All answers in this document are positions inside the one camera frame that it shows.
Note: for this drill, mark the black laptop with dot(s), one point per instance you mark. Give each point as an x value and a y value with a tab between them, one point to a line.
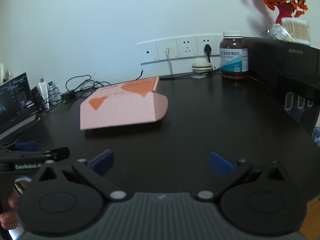
18	109

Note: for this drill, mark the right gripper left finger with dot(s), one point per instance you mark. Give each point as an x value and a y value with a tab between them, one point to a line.
91	172

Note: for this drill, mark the person left hand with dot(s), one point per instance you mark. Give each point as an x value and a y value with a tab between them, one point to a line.
9	219

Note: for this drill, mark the pink cardboard box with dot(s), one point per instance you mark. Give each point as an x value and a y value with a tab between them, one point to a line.
128	103

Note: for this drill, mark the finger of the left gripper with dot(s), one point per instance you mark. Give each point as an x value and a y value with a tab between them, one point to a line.
29	146
58	154

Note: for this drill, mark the cotton swab container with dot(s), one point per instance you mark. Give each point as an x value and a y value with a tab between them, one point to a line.
298	29

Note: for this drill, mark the brown supplement bottle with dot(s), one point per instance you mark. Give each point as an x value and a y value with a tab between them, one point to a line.
233	55

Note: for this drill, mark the white wall socket strip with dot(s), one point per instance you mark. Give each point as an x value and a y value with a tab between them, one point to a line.
178	48

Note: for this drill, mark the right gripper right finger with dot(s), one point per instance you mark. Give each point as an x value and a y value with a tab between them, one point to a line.
229	173

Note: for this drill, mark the black appliance box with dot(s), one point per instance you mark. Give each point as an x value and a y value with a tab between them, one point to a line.
291	72

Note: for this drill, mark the black power adapter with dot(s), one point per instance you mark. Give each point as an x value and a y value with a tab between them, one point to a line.
68	96

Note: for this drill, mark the round desk grommet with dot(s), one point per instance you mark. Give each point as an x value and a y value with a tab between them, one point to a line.
198	76

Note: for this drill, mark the white squeeze tube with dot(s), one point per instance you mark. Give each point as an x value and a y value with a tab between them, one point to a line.
43	90

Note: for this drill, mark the clear small bottle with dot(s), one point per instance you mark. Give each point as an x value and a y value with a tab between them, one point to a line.
54	94

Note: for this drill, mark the beige tape roll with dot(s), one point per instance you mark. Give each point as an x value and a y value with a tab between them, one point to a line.
202	67

